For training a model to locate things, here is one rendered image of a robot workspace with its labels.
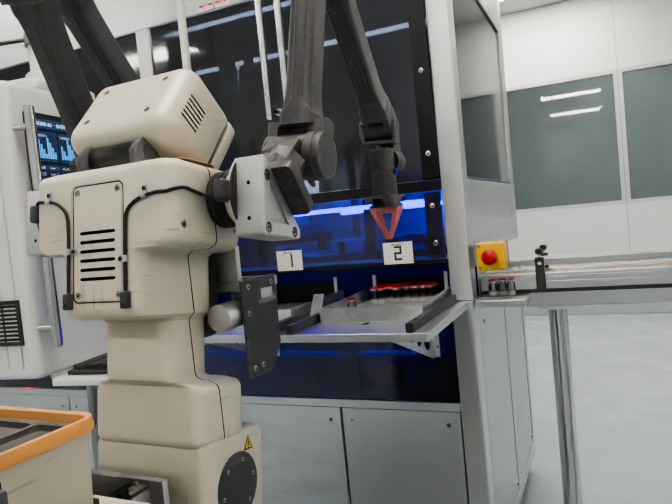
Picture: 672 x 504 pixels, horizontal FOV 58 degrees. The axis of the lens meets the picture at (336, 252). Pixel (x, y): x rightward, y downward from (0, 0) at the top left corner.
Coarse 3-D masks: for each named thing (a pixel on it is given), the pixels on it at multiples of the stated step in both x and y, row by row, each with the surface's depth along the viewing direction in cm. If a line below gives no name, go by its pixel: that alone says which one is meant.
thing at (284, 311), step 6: (330, 294) 174; (336, 294) 178; (342, 294) 182; (324, 300) 170; (330, 300) 174; (282, 306) 183; (288, 306) 182; (294, 306) 181; (300, 306) 157; (306, 306) 160; (282, 312) 153; (288, 312) 152; (294, 312) 154; (282, 318) 153
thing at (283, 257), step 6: (276, 252) 182; (282, 252) 181; (288, 252) 180; (294, 252) 179; (300, 252) 178; (282, 258) 181; (288, 258) 180; (294, 258) 179; (300, 258) 179; (282, 264) 181; (288, 264) 180; (294, 264) 180; (300, 264) 179; (282, 270) 181; (288, 270) 181
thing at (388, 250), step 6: (384, 246) 168; (390, 246) 167; (402, 246) 166; (408, 246) 165; (384, 252) 168; (390, 252) 167; (402, 252) 166; (408, 252) 165; (384, 258) 168; (390, 258) 167; (402, 258) 166; (408, 258) 165; (384, 264) 168; (390, 264) 167
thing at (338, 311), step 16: (448, 288) 163; (336, 304) 157; (368, 304) 170; (384, 304) 167; (400, 304) 164; (416, 304) 161; (432, 304) 146; (320, 320) 148; (336, 320) 147; (352, 320) 145; (368, 320) 143; (384, 320) 142; (400, 320) 140
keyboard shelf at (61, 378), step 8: (72, 368) 162; (56, 376) 160; (64, 376) 151; (72, 376) 150; (80, 376) 149; (88, 376) 148; (96, 376) 147; (104, 376) 146; (56, 384) 150; (64, 384) 149; (72, 384) 148; (80, 384) 148; (88, 384) 147; (96, 384) 146
